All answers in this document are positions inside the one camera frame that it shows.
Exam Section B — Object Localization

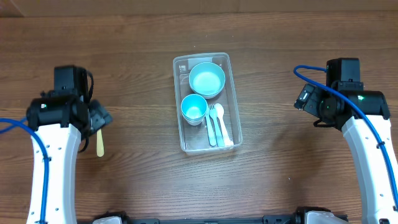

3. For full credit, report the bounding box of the yellow plastic fork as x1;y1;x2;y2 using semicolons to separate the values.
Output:
96;129;104;157

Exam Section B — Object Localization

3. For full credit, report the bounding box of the pink plastic spoon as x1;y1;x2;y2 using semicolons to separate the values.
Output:
215;103;233;146

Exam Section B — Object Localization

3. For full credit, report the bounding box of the blue plastic bowl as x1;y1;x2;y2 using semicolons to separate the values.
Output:
190;83;224;95

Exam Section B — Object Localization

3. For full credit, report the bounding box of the light blue plastic fork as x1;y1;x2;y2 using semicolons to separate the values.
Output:
205;107;216;147
209;104;225;147

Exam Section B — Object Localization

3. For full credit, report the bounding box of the teal plastic bowl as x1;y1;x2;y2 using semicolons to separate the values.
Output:
188;62;226;85

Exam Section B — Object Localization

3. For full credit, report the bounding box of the blue plastic cup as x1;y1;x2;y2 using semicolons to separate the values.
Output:
181;94;208;121

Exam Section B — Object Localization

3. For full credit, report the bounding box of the pink plastic cup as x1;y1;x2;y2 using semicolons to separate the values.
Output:
186;121;203;126

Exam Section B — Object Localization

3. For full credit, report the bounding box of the green plastic cup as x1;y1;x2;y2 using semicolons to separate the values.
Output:
183;116;205;121

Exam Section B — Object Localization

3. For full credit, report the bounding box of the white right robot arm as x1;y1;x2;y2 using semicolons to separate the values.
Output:
294;84;397;223

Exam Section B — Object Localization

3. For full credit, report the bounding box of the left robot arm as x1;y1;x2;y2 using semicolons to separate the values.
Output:
27;90;113;223

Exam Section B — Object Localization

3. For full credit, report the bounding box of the clear plastic container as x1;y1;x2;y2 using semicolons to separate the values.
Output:
173;52;243;154

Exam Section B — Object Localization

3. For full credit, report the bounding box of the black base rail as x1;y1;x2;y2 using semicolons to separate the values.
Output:
123;215;294;224

